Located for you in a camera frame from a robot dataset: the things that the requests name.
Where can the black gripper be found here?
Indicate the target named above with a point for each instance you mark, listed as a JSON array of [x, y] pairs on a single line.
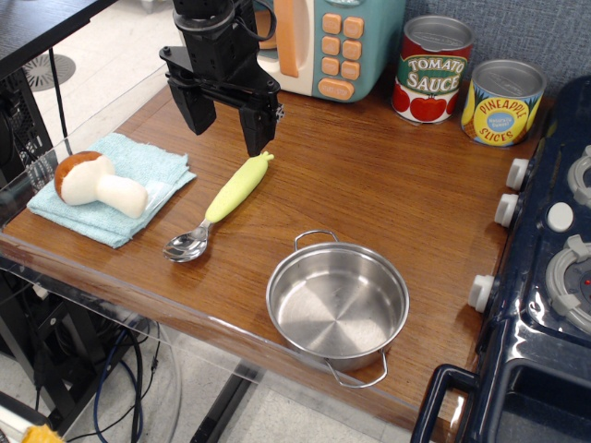
[[220, 60]]

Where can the plush mushroom toy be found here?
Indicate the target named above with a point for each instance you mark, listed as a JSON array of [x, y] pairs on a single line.
[[89, 177]]

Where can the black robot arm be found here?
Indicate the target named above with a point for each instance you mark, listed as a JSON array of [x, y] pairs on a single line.
[[243, 10]]

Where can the stainless steel pot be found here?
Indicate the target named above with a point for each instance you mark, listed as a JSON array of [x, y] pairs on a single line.
[[339, 305]]

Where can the light blue folded cloth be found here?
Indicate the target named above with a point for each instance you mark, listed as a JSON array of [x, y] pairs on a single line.
[[162, 173]]

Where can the toy microwave teal and cream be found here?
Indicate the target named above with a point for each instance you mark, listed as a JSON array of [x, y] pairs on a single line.
[[331, 50]]

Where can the tomato sauce can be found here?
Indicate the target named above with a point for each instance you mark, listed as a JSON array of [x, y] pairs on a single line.
[[431, 66]]

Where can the pineapple slices can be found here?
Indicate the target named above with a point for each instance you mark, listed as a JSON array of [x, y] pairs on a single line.
[[502, 102]]

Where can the dark blue toy stove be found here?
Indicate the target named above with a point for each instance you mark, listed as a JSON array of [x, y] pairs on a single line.
[[532, 378]]

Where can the spoon with green handle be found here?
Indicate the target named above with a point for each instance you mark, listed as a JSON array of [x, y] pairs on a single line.
[[191, 245]]

